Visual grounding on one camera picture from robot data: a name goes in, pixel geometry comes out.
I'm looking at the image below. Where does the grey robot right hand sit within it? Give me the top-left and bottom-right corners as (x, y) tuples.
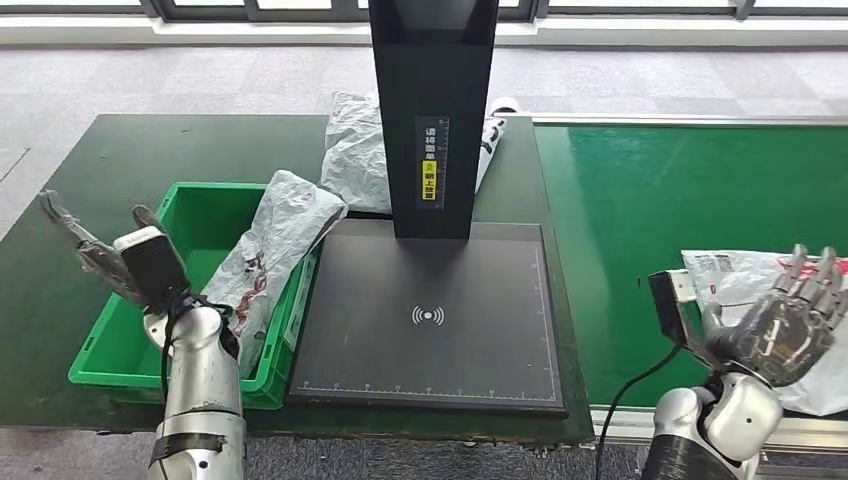
(702, 245), (848, 389)

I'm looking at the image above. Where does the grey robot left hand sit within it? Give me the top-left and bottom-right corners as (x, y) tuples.
(37, 190), (167, 309)

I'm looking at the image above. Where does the white parcel thin red line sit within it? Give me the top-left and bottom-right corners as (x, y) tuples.
(680, 249), (848, 417)

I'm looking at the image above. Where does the grey parcel large red print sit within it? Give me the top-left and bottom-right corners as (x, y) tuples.
(200, 170), (349, 380)

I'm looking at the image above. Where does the green conveyor belt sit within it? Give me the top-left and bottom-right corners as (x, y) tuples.
(529, 113), (848, 458)

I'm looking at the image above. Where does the crumpled grey parcel bag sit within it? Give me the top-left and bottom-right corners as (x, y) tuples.
(319, 91), (508, 215)

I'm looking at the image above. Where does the black inbound scanner machine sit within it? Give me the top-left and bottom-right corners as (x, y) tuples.
(286, 0), (569, 417)

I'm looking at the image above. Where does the dark green table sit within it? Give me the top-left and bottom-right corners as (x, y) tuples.
(0, 113), (596, 445)

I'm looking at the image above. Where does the green plastic crate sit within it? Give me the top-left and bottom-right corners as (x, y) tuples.
(68, 182), (324, 412)

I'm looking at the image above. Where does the black yellow label sticker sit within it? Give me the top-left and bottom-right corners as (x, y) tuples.
(415, 117), (450, 211)

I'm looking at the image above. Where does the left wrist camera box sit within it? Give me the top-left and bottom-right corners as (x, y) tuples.
(113, 226), (191, 313)

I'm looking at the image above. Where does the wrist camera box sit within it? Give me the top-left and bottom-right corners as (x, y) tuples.
(647, 268), (723, 369)
(113, 226), (191, 313)

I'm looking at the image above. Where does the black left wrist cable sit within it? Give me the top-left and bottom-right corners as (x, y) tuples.
(158, 290), (234, 405)

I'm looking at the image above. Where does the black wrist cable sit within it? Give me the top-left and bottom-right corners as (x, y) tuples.
(158, 290), (234, 405)
(594, 344), (684, 480)

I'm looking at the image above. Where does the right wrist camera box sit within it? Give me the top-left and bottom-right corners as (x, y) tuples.
(647, 268), (723, 369)

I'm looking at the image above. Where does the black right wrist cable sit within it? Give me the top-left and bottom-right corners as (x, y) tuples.
(594, 344), (684, 480)

